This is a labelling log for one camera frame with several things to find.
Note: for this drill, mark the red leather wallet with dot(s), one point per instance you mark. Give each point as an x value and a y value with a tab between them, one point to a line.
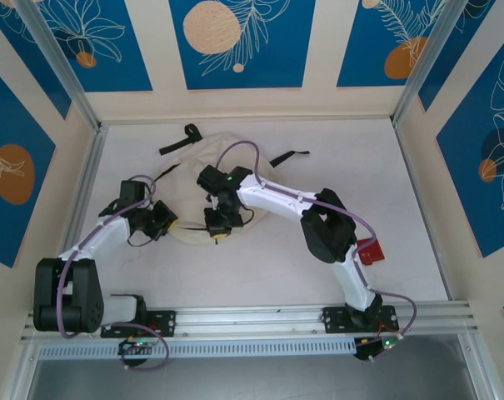
370	250

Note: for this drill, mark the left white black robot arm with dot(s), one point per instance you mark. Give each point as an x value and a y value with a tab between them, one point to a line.
68	300

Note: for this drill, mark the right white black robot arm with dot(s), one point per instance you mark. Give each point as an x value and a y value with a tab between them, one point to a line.
326	237

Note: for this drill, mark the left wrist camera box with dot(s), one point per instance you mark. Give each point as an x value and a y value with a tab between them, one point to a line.
133	193

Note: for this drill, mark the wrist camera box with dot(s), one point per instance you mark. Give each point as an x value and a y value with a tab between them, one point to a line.
210	178
133	193

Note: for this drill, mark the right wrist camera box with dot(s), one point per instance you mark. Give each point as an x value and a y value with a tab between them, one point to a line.
210	178

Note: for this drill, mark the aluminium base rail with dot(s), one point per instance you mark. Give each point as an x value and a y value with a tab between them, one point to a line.
251	318

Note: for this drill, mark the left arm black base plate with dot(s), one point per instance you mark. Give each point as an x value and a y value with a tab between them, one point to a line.
164	323

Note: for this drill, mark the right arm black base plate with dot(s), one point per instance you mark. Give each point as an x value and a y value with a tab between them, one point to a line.
337	318

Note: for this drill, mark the left aluminium frame post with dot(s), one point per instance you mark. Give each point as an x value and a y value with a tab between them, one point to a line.
56	62

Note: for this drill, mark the aluminium frame post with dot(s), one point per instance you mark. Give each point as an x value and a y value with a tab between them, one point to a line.
56	62
426	62

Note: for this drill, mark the right aluminium frame post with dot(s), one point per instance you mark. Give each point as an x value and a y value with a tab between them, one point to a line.
426	62

